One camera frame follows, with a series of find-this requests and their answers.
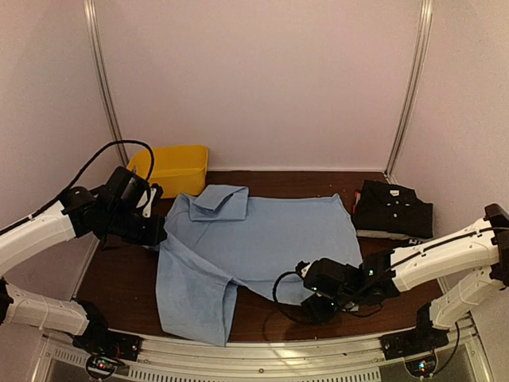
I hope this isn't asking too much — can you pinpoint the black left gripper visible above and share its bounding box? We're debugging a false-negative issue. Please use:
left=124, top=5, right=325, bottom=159
left=105, top=206, right=166, bottom=246

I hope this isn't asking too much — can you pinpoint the yellow plastic basket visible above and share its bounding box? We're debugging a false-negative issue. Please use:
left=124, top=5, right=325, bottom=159
left=150, top=145, right=208, bottom=199

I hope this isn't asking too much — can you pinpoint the light blue long sleeve shirt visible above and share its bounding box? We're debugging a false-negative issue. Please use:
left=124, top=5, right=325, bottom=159
left=155, top=185, right=362, bottom=346

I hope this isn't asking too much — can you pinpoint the grey shirt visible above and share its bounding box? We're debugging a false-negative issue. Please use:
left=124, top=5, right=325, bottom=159
left=356, top=230, right=429, bottom=243

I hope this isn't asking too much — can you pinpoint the black shirt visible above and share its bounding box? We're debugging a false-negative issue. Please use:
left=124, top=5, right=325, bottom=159
left=352, top=180, right=433, bottom=240

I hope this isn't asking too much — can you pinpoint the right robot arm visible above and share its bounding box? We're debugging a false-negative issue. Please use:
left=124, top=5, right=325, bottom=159
left=296, top=204, right=508, bottom=352

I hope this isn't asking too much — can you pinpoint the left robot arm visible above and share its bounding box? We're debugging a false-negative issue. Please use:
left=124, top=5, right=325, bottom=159
left=1, top=167, right=166, bottom=353

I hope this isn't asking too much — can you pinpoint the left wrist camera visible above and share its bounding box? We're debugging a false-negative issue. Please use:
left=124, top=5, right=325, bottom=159
left=137, top=183, right=164, bottom=218

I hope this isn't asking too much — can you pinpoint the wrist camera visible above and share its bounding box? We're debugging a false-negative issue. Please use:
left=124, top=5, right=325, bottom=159
left=295, top=261, right=313, bottom=282
left=137, top=183, right=164, bottom=218

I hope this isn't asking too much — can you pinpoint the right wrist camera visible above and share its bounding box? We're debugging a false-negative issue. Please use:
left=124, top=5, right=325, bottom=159
left=295, top=261, right=313, bottom=282

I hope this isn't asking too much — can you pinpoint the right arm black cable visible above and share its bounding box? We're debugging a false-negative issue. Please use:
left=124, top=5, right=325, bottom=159
left=272, top=271, right=315, bottom=323

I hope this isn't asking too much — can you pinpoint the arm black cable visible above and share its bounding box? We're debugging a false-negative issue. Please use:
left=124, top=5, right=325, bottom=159
left=23, top=139, right=156, bottom=224
left=272, top=271, right=315, bottom=323

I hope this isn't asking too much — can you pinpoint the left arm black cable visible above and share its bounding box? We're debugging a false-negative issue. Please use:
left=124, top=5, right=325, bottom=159
left=23, top=139, right=156, bottom=224

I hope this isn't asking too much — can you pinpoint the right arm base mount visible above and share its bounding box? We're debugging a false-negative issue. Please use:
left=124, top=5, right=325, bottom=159
left=380, top=328, right=449, bottom=361

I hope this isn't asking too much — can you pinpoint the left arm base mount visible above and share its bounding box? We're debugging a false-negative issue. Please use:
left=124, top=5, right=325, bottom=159
left=72, top=328, right=142, bottom=361

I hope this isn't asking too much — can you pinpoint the aluminium front rail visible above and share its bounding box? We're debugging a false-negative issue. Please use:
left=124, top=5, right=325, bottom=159
left=31, top=318, right=494, bottom=381

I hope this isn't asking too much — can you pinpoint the left aluminium frame post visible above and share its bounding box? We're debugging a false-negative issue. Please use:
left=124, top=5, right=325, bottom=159
left=83, top=0, right=123, bottom=142

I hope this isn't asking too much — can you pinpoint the aluminium frame post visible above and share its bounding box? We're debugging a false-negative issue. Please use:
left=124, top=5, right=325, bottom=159
left=83, top=0, right=123, bottom=142
left=383, top=0, right=433, bottom=183

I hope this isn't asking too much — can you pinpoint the right aluminium frame post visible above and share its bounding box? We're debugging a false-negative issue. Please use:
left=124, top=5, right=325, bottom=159
left=383, top=0, right=433, bottom=183

